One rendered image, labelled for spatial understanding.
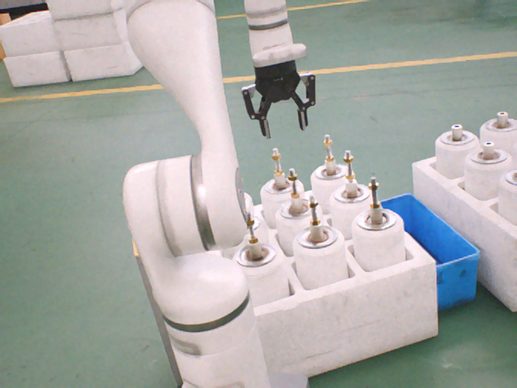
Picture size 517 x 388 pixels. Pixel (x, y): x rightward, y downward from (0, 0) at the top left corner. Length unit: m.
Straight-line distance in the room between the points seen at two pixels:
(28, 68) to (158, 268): 3.36
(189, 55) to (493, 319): 0.90
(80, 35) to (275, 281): 2.74
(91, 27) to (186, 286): 3.06
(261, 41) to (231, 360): 0.59
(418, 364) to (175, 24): 0.82
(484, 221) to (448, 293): 0.16
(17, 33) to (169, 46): 3.29
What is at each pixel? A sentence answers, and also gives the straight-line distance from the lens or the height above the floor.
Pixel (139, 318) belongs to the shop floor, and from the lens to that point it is 1.43.
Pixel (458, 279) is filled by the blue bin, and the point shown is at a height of 0.07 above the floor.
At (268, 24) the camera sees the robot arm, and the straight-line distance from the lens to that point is 1.02.
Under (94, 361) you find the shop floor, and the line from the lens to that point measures 1.36.
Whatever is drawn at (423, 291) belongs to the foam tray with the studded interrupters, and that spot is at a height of 0.12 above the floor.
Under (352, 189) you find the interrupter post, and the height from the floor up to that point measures 0.27.
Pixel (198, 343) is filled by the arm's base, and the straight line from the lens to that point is 0.59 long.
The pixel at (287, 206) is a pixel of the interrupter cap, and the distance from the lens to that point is 1.20.
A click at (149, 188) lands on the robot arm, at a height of 0.62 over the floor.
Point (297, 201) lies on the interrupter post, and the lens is 1.17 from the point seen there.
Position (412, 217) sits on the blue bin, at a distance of 1.49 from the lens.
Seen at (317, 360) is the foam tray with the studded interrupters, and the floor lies 0.04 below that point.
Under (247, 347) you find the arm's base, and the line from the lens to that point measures 0.61.
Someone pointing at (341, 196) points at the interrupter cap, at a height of 0.25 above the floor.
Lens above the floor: 0.84
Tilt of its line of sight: 27 degrees down
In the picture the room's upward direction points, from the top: 11 degrees counter-clockwise
